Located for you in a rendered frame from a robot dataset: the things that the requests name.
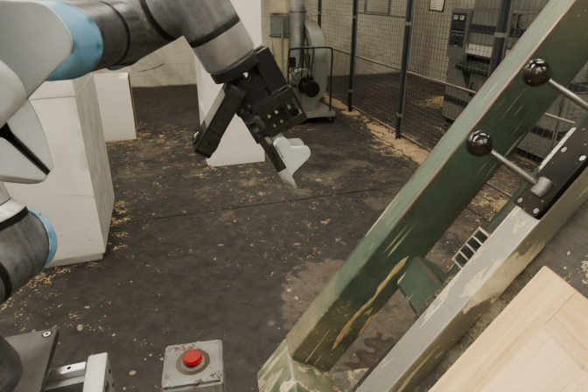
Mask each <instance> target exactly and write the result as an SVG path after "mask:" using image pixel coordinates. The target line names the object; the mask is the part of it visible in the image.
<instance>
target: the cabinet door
mask: <svg viewBox="0 0 588 392"><path fill-rule="evenodd" d="M429 392H588V299H587V298H586V297H585V296H583V295H582V294H581V293H580V292H579V291H577V290H576V289H575V288H573V287H572V286H571V285H570V284H568V283H567V282H566V281H565V280H563V279H562V278H561V277H560V276H559V275H558V274H557V273H556V272H554V271H553V270H552V269H550V268H548V267H547V266H543V267H542V268H541V270H540V271H539V272H538V273H537V274H536V275H535V276H534V277H533V278H532V279H531V281H530V282H529V283H528V284H527V285H526V286H525V287H524V288H523V289H522V290H521V292H520V293H519V294H518V295H517V296H516V297H515V298H514V299H513V300H512V301H511V302H510V304H509V305H508V306H507V307H506V308H505V309H504V310H503V311H502V312H501V313H500V315H499V316H498V317H497V318H496V319H495V320H494V321H493V322H492V323H491V324H490V326H489V327H488V328H487V329H486V330H485V331H484V332H483V333H482V334H481V335H480V336H479V337H478V338H477V339H476V340H475V341H474V342H473V343H472V344H471V345H470V347H469V348H468V349H467V350H466V351H465V352H464V353H463V354H462V355H461V356H460V357H459V359H458V360H457V361H456V362H455V363H454V364H453V365H452V366H451V367H450V368H449V370H448V371H447V372H446V373H445V374H444V375H443V376H442V377H441V378H440V379H439V381H438V382H437V383H436V384H435V385H434V386H433V387H432V388H431V389H430V390H429Z"/></svg>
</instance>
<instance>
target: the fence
mask: <svg viewBox="0 0 588 392"><path fill-rule="evenodd" d="M587 200H588V166H587V167H586V168H585V169H584V171H583V172H582V173H581V174H580V175H579V176H578V177H577V179H576V180H575V181H574V182H573V183H572V184H571V185H570V187H569V188H568V189H567V190H566V191H565V192H564V193H563V195H562V196H561V197H560V198H559V199H558V200H557V201H556V203H555V204H554V205H553V206H552V207H551V208H550V209H549V211H548V212H547V213H546V214H545V215H544V216H543V217H542V218H541V219H540V220H537V219H536V218H534V217H533V216H532V215H530V214H529V213H527V212H525V211H524V210H522V209H521V208H520V207H518V206H516V207H515V208H514V209H513V210H512V212H511V213H510V214H509V215H508V216H507V218H506V219H505V220H504V221H503V222H502V223H501V224H500V225H499V226H498V227H497V228H496V229H495V231H494V232H493V233H492V234H491V235H490V236H489V238H488V239H487V240H486V241H485V242H484V244H483V245H482V246H481V247H480V248H479V249H478V251H477V252H476V253H475V254H474V255H473V256H472V258H471V259H470V260H469V261H468V262H467V263H466V265H465V266H464V267H463V268H462V269H461V270H460V272H459V273H458V274H457V275H456V276H455V277H454V278H453V279H452V280H451V281H450V282H449V284H448V285H447V286H446V287H445V288H444V290H443V291H442V292H441V293H440V294H439V295H438V296H437V298H436V299H435V300H434V301H433V302H432V304H431V305H430V306H429V307H428V308H427V309H426V311H425V312H424V313H423V314H422V315H421V317H420V318H419V319H418V320H417V321H416V322H415V324H414V325H413V326H412V327H411V328H410V329H409V330H408V331H407V332H406V333H405V334H404V335H403V337H402V338H401V339H400V340H399V341H398V343H397V344H396V345H395V346H394V347H393V348H392V350H391V351H390V352H389V353H388V354H387V355H386V357H385V358H384V359H383V360H382V361H381V363H380V364H379V365H378V366H377V367H376V368H375V369H374V371H373V372H372V373H371V374H370V375H369V377H368V378H367V379H366V380H365V381H364V382H363V383H362V384H361V385H360V386H359V387H358V389H357V390H356V391H355V392H412V391H413V390H414V389H415V388H416V387H417V386H418V385H419V384H420V383H421V381H422V380H423V379H424V378H425V377H426V376H427V375H428V374H429V373H430V371H431V370H432V369H433V368H434V367H435V366H436V365H437V364H438V363H439V362H440V361H441V360H442V359H443V358H444V357H445V356H446V355H447V353H448V352H449V351H450V350H451V349H452V348H453V347H454V346H455V345H456V343H457V342H458V341H459V340H460V339H461V338H462V337H463V336H464V335H465V333H466V332H467V331H468V330H469V329H470V328H471V327H472V326H473V324H474V323H475V322H476V321H477V320H478V319H479V318H480V317H481V316H482V314H483V313H484V312H485V311H486V310H487V309H488V308H489V307H490V306H491V304H492V303H493V302H494V301H495V300H496V299H497V298H498V297H499V296H500V294H501V293H502V292H503V291H504V290H505V289H506V288H507V287H508V286H509V285H510V284H511V283H512V282H513V281H514V280H515V279H516V278H517V276H518V275H519V274H520V273H521V272H522V271H523V270H524V269H525V268H526V266H527V265H528V264H529V263H530V262H531V261H532V260H533V259H534V258H535V256H536V255H537V254H538V253H539V252H540V251H541V250H542V249H543V247H544V246H545V245H546V244H547V243H548V242H549V241H550V240H551V239H552V237H553V236H554V235H555V234H556V233H557V232H558V231H559V230H560V229H561V227H562V226H563V225H564V224H565V223H566V222H567V221H568V220H569V219H570V217H571V216H572V215H573V214H574V213H575V212H576V211H577V210H578V209H579V208H580V207H581V206H582V205H583V204H584V203H585V202H586V201H587Z"/></svg>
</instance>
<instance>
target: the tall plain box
mask: <svg viewBox="0 0 588 392"><path fill-rule="evenodd" d="M64 1H80V0H64ZM29 100H30V102H31V105H32V106H33V107H34V109H35V111H36V113H37V115H38V119H39V120H40V122H41V125H42V127H43V130H44V132H45V136H46V140H47V142H48V146H49V149H50V152H51V155H52V161H53V164H54V168H53V169H52V171H51V172H49V174H48V175H47V176H48V177H47V178H46V180H45V181H43V182H40V183H37V184H19V183H11V182H3V183H4V185H5V187H6V189H7V191H8V193H9V195H10V196H11V197H12V198H13V199H14V200H20V201H23V202H24V203H25V205H26V207H27V208H30V209H33V210H36V211H38V212H40V213H41V216H42V217H44V216H45V217H46V218H47V219H48V220H49V221H50V222H51V223H52V225H53V227H54V229H55V232H56V235H57V239H58V247H57V251H56V254H55V256H54V258H53V259H52V260H51V261H50V262H49V263H48V264H47V265H46V266H45V267H46V268H50V267H55V266H61V265H67V264H73V263H84V262H90V261H95V260H101V259H102V258H103V253H105V250H106V245H107V240H108V235H109V226H110V221H111V215H112V211H113V205H114V200H115V195H114V189H113V184H112V179H111V174H110V169H109V160H108V154H107V149H106V144H105V139H104V134H103V128H102V119H101V114H100V109H99V103H98V99H97V93H96V88H95V79H94V74H93V73H88V74H86V75H84V76H82V77H80V78H77V79H73V80H57V81H45V82H44V83H43V84H42V85H41V86H40V87H39V88H38V89H37V90H36V91H35V92H34V93H33V94H32V95H31V97H30V98H29Z"/></svg>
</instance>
